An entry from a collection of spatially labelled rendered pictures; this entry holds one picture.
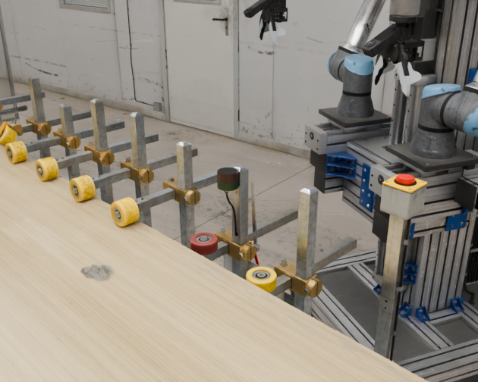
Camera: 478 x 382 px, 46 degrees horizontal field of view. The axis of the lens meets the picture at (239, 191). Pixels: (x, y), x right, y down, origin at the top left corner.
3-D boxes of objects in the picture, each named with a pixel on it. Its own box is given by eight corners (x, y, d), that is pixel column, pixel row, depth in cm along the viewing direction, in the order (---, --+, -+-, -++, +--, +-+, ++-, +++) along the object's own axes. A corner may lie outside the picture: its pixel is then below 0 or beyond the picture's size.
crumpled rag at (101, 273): (119, 268, 149) (118, 261, 148) (105, 282, 143) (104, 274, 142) (91, 262, 152) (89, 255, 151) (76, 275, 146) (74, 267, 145)
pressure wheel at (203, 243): (205, 261, 173) (205, 227, 168) (224, 270, 168) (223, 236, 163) (186, 270, 168) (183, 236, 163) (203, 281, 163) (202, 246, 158)
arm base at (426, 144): (435, 142, 200) (440, 114, 196) (465, 155, 187) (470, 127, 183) (400, 147, 195) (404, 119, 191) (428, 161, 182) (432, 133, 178)
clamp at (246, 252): (225, 242, 179) (225, 228, 176) (256, 258, 170) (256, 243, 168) (212, 248, 175) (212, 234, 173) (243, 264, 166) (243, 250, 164)
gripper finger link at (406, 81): (429, 91, 147) (419, 58, 148) (410, 93, 145) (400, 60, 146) (422, 95, 150) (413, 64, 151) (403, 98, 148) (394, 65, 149)
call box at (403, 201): (395, 204, 129) (399, 173, 126) (423, 213, 124) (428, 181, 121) (378, 213, 125) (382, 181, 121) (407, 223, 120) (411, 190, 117)
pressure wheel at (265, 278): (245, 301, 154) (245, 264, 149) (274, 300, 154) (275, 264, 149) (246, 319, 146) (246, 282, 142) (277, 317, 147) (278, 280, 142)
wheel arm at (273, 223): (291, 217, 194) (291, 205, 192) (299, 220, 192) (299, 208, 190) (195, 264, 166) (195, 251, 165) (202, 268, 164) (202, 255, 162)
